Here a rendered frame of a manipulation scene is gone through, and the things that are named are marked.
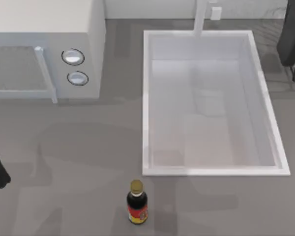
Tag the pale microwave oven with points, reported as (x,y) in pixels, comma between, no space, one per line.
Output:
(93,29)

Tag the white wall socket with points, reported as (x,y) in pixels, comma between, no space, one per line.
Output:
(215,13)

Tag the white sink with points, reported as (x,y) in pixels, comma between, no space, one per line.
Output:
(206,110)

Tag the tall white tap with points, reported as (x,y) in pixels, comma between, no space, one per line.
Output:
(200,17)

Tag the microwave oven door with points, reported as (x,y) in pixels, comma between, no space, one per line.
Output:
(14,68)

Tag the large round microwave knob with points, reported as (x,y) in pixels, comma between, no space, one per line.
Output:
(73,56)

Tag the dark bottle with gold cap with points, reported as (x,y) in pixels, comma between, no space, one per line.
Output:
(137,206)

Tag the small round microwave knob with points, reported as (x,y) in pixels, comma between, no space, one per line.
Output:
(77,78)

